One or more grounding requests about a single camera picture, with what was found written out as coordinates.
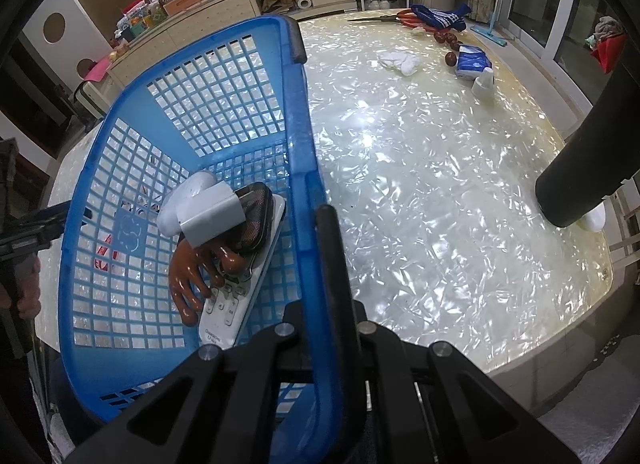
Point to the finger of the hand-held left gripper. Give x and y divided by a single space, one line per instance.
45 226

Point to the pile of clothes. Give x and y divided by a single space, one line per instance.
607 44

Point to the brown checkered case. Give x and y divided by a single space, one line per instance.
255 224

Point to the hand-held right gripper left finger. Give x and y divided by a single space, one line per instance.
295 341

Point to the white rounded case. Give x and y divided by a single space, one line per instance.
177 199

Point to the small white box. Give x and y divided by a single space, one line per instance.
210 216

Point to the blue plastic basket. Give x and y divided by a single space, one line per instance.
300 144

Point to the pile of colourful packets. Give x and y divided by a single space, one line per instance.
140 16

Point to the wooden chair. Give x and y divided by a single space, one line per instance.
625 224

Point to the cluster of red dates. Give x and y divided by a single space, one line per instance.
445 38

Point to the white round object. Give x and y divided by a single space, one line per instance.
594 219

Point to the white crumpled cloth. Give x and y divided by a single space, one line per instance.
400 63

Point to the single red date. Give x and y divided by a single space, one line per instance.
450 59

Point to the blue striped sock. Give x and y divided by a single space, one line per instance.
442 19

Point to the white paper roll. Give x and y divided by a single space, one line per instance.
303 2

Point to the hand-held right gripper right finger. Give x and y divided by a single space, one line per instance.
374 346

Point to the red striped stick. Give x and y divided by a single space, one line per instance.
104 256

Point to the black cylindrical bottle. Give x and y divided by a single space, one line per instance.
595 144

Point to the cream low cabinet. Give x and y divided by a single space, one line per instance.
225 9

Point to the white panel with round holes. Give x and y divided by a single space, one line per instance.
55 29

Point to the brown wooden massager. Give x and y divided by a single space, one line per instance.
187 269

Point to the pink cloth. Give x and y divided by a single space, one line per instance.
96 69

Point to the white shoes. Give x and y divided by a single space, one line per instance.
377 4

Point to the blue tissue packet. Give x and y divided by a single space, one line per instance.
472 61

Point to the white remote control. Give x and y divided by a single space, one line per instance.
232 304

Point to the person's left hand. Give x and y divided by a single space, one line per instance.
27 289

